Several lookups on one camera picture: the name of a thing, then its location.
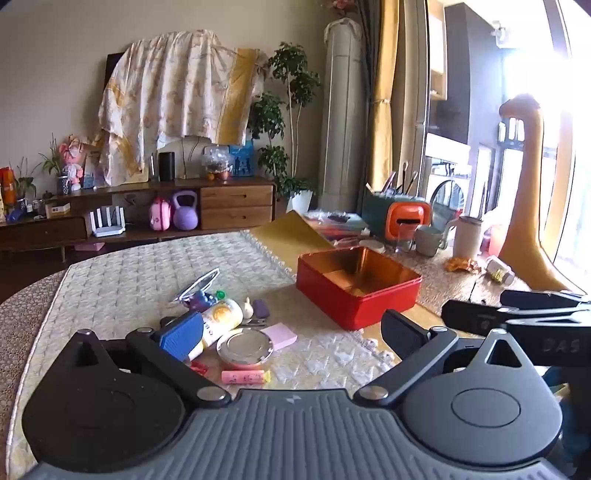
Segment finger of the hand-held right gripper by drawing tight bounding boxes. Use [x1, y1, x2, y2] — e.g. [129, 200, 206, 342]
[501, 290, 591, 311]
[441, 299, 591, 337]

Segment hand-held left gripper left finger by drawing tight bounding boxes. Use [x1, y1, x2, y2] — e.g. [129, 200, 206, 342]
[55, 311, 232, 408]

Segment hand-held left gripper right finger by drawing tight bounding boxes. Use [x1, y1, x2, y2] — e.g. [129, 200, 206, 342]
[353, 309, 541, 407]

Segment white yellow bottle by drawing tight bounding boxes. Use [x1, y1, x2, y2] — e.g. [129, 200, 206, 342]
[187, 298, 244, 361]

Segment red tin box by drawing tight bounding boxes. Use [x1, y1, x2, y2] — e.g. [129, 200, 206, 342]
[295, 246, 423, 332]

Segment white sunglasses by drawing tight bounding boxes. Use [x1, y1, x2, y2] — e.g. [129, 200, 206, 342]
[173, 268, 221, 305]

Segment pink sticky note pad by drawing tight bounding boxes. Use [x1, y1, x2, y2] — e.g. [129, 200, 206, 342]
[260, 323, 298, 350]

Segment gold floral table cover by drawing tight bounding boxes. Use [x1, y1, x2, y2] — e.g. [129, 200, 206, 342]
[383, 240, 536, 326]

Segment small blue purple toy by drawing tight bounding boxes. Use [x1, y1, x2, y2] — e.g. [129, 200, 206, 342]
[186, 291, 218, 315]

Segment small clear jar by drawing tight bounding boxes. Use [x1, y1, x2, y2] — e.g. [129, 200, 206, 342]
[485, 256, 516, 285]

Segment orange snack packet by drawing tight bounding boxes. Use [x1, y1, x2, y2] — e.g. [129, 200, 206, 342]
[444, 257, 482, 273]

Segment pink lip balm tube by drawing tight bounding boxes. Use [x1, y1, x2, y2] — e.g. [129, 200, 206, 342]
[222, 369, 269, 385]

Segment white lidded jug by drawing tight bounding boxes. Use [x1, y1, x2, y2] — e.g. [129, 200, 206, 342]
[445, 215, 484, 260]

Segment cream quilted tablecloth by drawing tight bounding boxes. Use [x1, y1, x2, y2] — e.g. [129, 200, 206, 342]
[9, 230, 402, 467]

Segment orange long-neck plush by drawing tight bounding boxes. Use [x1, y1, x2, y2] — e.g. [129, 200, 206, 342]
[498, 93, 583, 294]

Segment pale green mug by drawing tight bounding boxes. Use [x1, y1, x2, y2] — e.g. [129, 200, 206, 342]
[414, 225, 450, 258]

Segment clear drinking glass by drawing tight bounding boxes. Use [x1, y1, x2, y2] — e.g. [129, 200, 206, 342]
[394, 222, 415, 253]

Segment green orange desk organizer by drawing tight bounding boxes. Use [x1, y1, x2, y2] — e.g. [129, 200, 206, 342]
[361, 189, 433, 246]

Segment stack of books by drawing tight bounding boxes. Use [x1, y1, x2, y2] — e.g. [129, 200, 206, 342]
[304, 210, 371, 244]

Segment purple kettlebell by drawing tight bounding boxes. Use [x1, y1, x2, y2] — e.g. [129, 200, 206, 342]
[172, 191, 199, 231]

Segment pink toy case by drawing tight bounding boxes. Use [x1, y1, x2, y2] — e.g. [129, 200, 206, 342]
[148, 198, 174, 231]

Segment washing machine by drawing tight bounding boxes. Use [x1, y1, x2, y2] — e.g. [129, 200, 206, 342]
[424, 157, 468, 219]

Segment white router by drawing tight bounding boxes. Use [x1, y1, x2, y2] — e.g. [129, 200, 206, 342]
[89, 206, 127, 238]

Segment wooden TV cabinet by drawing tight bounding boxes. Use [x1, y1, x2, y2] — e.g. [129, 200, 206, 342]
[0, 176, 278, 254]

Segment yellow placemat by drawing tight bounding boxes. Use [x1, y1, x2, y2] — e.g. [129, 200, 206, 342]
[249, 210, 334, 278]

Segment black speaker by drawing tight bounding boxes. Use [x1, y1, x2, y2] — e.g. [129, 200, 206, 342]
[158, 151, 177, 182]

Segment plastic bag of fruit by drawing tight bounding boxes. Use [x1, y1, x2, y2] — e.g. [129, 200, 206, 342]
[201, 145, 232, 182]

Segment blue gift bag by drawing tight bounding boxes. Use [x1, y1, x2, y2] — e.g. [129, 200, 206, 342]
[229, 141, 255, 178]

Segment pink doll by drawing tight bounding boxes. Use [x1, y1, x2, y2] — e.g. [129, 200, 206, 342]
[59, 135, 87, 191]

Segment small potted plant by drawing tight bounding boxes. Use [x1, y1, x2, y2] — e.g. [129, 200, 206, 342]
[39, 134, 71, 195]
[8, 157, 38, 210]

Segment covered tower air conditioner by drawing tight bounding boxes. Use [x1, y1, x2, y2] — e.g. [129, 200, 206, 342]
[320, 18, 366, 214]

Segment orange bottle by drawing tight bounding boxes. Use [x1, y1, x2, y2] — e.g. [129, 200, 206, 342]
[0, 167, 17, 209]

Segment yellow curtain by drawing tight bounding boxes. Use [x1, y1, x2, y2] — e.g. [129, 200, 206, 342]
[367, 0, 409, 197]

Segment tall potted plant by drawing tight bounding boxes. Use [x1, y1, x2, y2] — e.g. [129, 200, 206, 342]
[248, 42, 322, 214]

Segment floral cloth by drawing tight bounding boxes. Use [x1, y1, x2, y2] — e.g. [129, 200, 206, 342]
[98, 30, 269, 186]

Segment black television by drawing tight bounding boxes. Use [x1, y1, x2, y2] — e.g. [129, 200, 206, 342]
[105, 52, 126, 86]

